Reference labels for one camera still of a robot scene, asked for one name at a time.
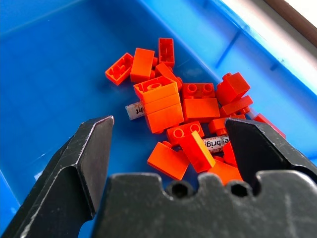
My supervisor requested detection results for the dark brown edge strip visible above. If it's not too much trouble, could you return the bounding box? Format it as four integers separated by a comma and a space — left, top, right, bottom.
263, 0, 317, 46

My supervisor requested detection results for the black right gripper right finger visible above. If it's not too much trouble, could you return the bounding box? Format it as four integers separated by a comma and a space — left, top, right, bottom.
224, 118, 317, 187

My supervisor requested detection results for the blue plastic bin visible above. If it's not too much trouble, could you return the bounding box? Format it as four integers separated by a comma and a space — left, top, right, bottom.
0, 0, 317, 224

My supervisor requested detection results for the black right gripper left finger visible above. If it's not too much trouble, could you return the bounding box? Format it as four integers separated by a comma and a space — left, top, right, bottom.
0, 115, 115, 238

